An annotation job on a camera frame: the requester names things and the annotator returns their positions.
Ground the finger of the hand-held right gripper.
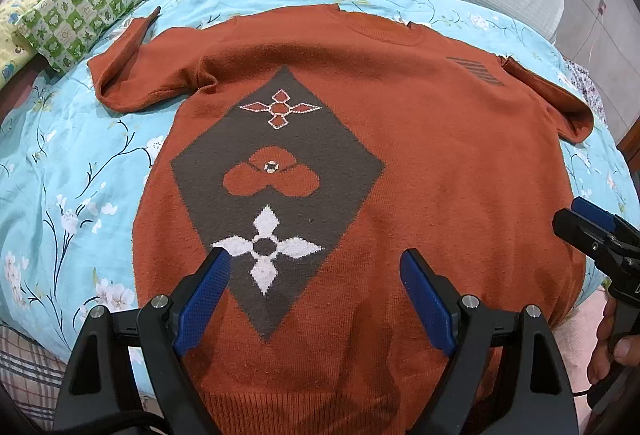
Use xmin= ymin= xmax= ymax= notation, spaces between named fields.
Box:
xmin=571 ymin=196 xmax=640 ymax=242
xmin=552 ymin=209 xmax=617 ymax=266

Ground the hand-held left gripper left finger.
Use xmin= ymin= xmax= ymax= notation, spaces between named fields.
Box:
xmin=52 ymin=247 xmax=233 ymax=435

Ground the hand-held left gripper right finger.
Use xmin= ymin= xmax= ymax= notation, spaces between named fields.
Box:
xmin=399 ymin=249 xmax=581 ymax=435

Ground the orange knit sweater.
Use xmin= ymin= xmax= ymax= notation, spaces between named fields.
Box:
xmin=87 ymin=2 xmax=596 ymax=435

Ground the person's right hand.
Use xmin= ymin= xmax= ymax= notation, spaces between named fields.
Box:
xmin=587 ymin=299 xmax=640 ymax=385

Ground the purple floral cloth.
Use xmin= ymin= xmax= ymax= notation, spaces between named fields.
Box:
xmin=562 ymin=56 xmax=608 ymax=122

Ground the blue floral bedsheet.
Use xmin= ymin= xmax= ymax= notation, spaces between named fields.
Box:
xmin=0 ymin=0 xmax=638 ymax=403

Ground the plaid cloth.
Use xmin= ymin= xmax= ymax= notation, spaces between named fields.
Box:
xmin=0 ymin=322 xmax=68 ymax=421

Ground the green checkered pillow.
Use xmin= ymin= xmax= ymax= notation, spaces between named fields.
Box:
xmin=17 ymin=0 xmax=152 ymax=74

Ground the yellow floral pillow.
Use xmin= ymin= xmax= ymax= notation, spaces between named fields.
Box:
xmin=0 ymin=0 xmax=116 ymax=88

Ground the white cable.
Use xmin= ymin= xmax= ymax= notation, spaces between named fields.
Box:
xmin=570 ymin=10 xmax=604 ymax=62

